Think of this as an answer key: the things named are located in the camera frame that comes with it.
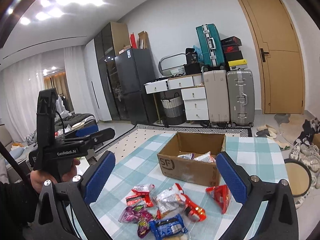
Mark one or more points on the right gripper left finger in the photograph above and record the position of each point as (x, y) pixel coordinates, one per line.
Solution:
(61, 205)

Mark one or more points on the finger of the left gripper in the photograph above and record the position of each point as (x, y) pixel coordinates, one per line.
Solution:
(90, 141)

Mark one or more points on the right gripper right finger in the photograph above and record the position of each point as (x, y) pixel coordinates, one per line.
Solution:
(279, 220)

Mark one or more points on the purple snack bag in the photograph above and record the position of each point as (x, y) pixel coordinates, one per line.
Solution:
(137, 214)

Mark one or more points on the person's left hand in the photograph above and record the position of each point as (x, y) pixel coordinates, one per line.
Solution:
(38, 177)

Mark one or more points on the round stool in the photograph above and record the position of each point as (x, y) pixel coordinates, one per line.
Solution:
(299, 177)

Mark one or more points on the red snack pack left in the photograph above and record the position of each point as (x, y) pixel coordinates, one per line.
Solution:
(141, 195)

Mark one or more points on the red snack pack right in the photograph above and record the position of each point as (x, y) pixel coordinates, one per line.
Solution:
(222, 195)

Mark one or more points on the teal plaid tablecloth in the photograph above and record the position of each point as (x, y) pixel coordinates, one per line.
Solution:
(137, 163)

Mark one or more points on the orange red snack pack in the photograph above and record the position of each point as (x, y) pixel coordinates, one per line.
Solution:
(193, 211)

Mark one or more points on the black refrigerator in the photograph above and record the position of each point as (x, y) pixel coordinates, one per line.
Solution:
(135, 69)

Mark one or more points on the silver red snack bag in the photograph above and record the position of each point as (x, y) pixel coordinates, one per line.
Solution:
(169, 200)

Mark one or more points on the woven laundry basket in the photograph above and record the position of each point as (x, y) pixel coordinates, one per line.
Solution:
(173, 109)

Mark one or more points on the beige slippers pair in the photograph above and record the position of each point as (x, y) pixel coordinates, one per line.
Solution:
(266, 131)

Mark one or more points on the blue snack pack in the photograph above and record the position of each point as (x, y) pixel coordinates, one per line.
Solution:
(168, 227)

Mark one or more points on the cardboard SF box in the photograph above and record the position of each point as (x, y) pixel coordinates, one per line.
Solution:
(191, 157)

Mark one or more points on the dark glass cabinet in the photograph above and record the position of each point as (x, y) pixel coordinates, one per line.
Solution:
(113, 38)

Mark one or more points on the oval mirror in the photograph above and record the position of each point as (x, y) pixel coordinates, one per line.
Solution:
(172, 65)

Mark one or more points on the white drawer desk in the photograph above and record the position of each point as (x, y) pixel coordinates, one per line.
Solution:
(193, 94)

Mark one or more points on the wooden door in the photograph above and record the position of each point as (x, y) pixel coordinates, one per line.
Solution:
(279, 55)

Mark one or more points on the beige suitcase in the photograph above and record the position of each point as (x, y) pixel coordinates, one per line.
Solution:
(215, 84)

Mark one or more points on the silver suitcase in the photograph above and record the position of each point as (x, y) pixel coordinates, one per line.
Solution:
(241, 97)

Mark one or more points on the teal suitcase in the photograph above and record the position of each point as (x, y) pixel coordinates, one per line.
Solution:
(211, 46)

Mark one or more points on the stack of shoe boxes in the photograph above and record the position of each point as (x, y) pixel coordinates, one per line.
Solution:
(233, 54)

